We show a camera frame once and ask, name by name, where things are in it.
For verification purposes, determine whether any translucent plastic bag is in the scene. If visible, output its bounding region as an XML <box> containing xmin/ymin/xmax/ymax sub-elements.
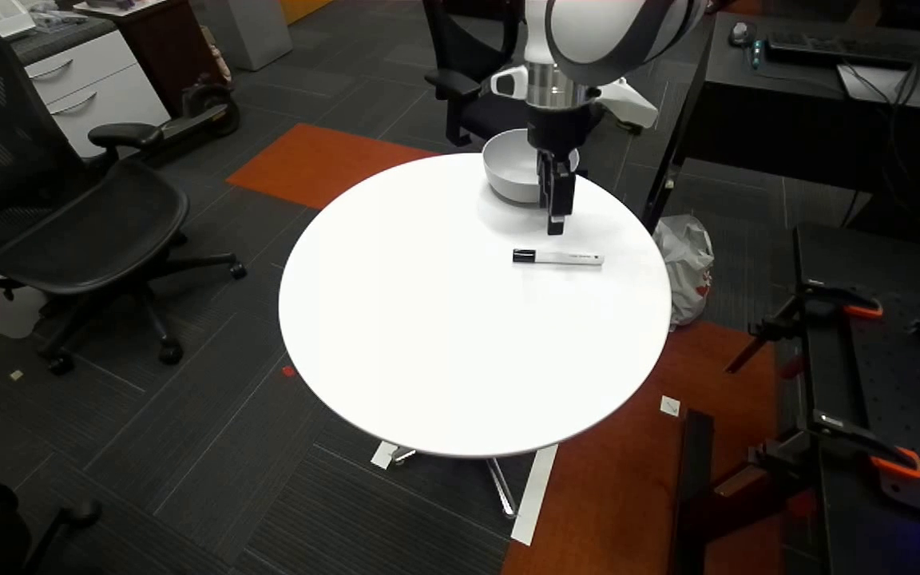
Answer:
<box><xmin>650</xmin><ymin>210</ymin><xmax>720</xmax><ymax>332</ymax></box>

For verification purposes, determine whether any black keyboard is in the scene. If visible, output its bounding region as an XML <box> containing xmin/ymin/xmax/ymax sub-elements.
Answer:
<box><xmin>762</xmin><ymin>34</ymin><xmax>920</xmax><ymax>70</ymax></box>

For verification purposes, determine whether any white drawer cabinet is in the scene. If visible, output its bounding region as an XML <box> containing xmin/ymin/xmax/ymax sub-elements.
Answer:
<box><xmin>8</xmin><ymin>10</ymin><xmax>175</xmax><ymax>164</ymax></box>

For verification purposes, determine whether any black kick scooter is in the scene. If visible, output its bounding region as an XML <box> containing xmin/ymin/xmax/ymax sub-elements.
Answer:
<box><xmin>145</xmin><ymin>74</ymin><xmax>246</xmax><ymax>164</ymax></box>

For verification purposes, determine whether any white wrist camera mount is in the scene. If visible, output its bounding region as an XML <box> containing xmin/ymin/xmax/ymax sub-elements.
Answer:
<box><xmin>486</xmin><ymin>61</ymin><xmax>663</xmax><ymax>135</ymax></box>

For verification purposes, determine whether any black clamp with orange handle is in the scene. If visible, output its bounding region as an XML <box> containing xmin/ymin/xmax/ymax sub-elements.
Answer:
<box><xmin>746</xmin><ymin>409</ymin><xmax>920</xmax><ymax>506</ymax></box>
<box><xmin>725</xmin><ymin>278</ymin><xmax>890</xmax><ymax>376</ymax></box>

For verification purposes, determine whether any white marker with black cap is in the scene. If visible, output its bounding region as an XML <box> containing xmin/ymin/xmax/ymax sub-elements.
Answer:
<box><xmin>508</xmin><ymin>245</ymin><xmax>606</xmax><ymax>273</ymax></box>

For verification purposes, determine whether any grey bowl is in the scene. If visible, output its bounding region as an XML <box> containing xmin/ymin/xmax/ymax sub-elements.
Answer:
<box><xmin>481</xmin><ymin>127</ymin><xmax>584</xmax><ymax>210</ymax></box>

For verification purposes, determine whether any dark grey desk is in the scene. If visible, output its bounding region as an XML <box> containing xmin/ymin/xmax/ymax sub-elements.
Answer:
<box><xmin>640</xmin><ymin>10</ymin><xmax>920</xmax><ymax>233</ymax></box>

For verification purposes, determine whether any white table base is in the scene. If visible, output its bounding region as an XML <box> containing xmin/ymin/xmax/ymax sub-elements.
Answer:
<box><xmin>367</xmin><ymin>437</ymin><xmax>564</xmax><ymax>551</ymax></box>

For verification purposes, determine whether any grey cabinet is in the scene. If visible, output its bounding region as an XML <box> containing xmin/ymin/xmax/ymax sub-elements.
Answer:
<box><xmin>192</xmin><ymin>0</ymin><xmax>296</xmax><ymax>77</ymax></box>

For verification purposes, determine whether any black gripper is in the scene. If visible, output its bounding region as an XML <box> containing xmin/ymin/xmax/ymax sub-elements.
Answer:
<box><xmin>525</xmin><ymin>102</ymin><xmax>603</xmax><ymax>241</ymax></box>

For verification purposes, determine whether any white paper sheet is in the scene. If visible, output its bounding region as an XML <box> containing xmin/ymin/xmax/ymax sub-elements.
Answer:
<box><xmin>834</xmin><ymin>61</ymin><xmax>920</xmax><ymax>111</ymax></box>

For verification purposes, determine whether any black perforated workbench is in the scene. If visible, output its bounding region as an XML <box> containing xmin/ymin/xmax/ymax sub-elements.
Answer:
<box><xmin>792</xmin><ymin>220</ymin><xmax>920</xmax><ymax>575</ymax></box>

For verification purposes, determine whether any black mesh office chair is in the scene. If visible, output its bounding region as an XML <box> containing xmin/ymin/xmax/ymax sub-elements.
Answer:
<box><xmin>0</xmin><ymin>13</ymin><xmax>252</xmax><ymax>380</ymax></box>

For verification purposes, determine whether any black upright post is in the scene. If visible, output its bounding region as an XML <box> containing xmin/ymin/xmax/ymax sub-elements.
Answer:
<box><xmin>672</xmin><ymin>409</ymin><xmax>720</xmax><ymax>575</ymax></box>

